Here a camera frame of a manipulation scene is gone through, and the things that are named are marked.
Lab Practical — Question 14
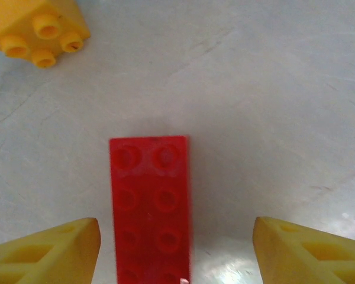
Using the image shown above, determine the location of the long red lego brick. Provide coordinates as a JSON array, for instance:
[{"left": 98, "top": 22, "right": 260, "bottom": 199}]
[{"left": 108, "top": 135, "right": 195, "bottom": 284}]

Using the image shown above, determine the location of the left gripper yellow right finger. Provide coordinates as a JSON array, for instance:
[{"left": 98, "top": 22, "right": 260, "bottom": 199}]
[{"left": 253, "top": 216, "right": 355, "bottom": 284}]

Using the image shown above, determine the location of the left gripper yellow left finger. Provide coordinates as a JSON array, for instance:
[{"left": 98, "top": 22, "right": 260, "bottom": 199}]
[{"left": 0, "top": 217, "right": 102, "bottom": 284}]

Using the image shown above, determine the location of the yellow lego brick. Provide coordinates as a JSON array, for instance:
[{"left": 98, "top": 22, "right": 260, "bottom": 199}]
[{"left": 0, "top": 0, "right": 92, "bottom": 69}]

